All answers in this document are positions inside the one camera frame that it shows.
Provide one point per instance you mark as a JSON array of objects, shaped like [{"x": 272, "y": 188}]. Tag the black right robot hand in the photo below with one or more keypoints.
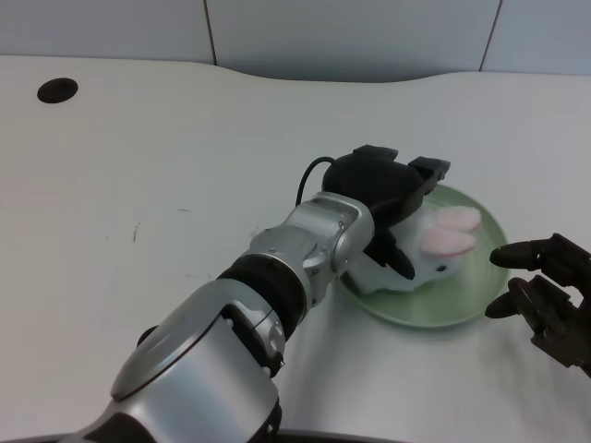
[{"x": 549, "y": 290}]

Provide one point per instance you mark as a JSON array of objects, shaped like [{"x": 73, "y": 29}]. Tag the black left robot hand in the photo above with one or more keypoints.
[{"x": 383, "y": 194}]

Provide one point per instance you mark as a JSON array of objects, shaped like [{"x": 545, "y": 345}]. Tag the white plush rabbit doll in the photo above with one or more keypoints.
[{"x": 438, "y": 249}]

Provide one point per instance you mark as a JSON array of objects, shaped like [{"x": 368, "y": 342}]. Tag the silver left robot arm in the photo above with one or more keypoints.
[{"x": 240, "y": 332}]

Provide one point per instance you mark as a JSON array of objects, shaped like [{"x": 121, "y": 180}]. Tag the green round plate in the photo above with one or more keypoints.
[{"x": 466, "y": 295}]

